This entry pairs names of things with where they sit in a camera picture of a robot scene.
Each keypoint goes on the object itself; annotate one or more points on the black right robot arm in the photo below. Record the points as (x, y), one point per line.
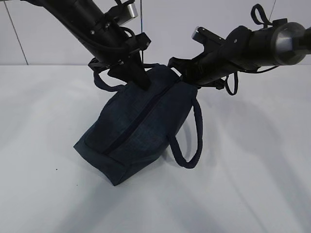
(244, 50)

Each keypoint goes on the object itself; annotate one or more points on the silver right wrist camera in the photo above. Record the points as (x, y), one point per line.
(206, 37)

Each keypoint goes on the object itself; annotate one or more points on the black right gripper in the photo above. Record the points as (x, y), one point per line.
(191, 74)

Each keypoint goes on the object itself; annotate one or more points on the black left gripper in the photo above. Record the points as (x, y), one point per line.
(113, 59)

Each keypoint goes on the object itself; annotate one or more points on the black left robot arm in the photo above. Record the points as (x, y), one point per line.
(94, 29)

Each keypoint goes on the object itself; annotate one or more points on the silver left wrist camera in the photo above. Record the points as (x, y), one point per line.
(123, 12)

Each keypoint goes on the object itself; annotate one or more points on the dark navy lunch bag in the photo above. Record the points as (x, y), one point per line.
(135, 126)

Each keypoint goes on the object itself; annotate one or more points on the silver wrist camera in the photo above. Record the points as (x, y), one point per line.
(206, 37)
(123, 12)

